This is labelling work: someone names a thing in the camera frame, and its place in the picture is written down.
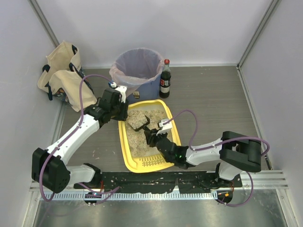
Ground cat litter pellets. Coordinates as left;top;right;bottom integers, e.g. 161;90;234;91
125;109;167;158

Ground black litter scoop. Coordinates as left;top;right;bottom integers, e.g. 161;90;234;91
126;111;150;131

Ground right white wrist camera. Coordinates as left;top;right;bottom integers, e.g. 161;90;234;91
156;119;173;135

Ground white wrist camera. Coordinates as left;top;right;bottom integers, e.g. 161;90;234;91
156;119;173;135
115;86;127;103

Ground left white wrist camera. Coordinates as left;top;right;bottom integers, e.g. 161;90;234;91
115;86;127;103

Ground beige canvas tote bag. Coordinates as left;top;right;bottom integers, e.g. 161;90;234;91
37;41;97;112

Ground slotted cable duct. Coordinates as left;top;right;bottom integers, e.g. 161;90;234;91
53;191;218;201

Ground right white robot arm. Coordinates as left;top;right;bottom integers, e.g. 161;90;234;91
144;128;261;183

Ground yellow litter box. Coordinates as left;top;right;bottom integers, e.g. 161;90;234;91
118;99;174;173

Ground pink bin liner bag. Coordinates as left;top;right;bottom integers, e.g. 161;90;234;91
108;48;165;98

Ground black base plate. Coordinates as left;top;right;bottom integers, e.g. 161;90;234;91
85;171;242;194

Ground dark soda bottle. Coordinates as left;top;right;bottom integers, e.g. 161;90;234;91
159;59;171;98

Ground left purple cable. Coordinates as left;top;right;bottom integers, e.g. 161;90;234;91
38;74;117;202

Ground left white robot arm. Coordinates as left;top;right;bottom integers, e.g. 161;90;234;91
31;86;129;193

